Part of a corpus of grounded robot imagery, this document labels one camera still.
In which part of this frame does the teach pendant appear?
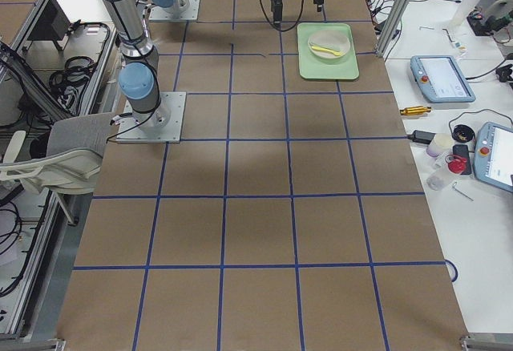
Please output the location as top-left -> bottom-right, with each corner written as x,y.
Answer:
410,55 -> 475,103
474,122 -> 512,192

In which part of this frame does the beige round plate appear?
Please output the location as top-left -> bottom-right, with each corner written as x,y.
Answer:
307,30 -> 351,59

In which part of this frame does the black smartphone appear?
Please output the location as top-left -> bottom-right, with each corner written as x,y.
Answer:
452,144 -> 472,176

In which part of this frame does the grey office chair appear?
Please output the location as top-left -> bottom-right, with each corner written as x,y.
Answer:
1,112 -> 115,226

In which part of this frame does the white plastic cup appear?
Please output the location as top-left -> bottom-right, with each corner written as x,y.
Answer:
426,133 -> 454,158

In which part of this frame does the black power adapter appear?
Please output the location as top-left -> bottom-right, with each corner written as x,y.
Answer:
406,130 -> 435,145

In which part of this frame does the teach pendant lower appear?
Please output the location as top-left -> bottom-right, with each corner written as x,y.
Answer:
474,122 -> 512,192

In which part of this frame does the light green plastic tray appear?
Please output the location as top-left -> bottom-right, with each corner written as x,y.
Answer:
297,22 -> 359,81

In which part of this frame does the teach pendant upper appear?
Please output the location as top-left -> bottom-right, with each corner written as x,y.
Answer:
410,55 -> 475,103

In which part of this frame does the gold metal cylinder tool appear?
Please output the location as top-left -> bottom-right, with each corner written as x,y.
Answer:
399,106 -> 432,117

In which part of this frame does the aluminium frame post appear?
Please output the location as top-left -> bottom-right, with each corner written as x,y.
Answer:
375,0 -> 410,57

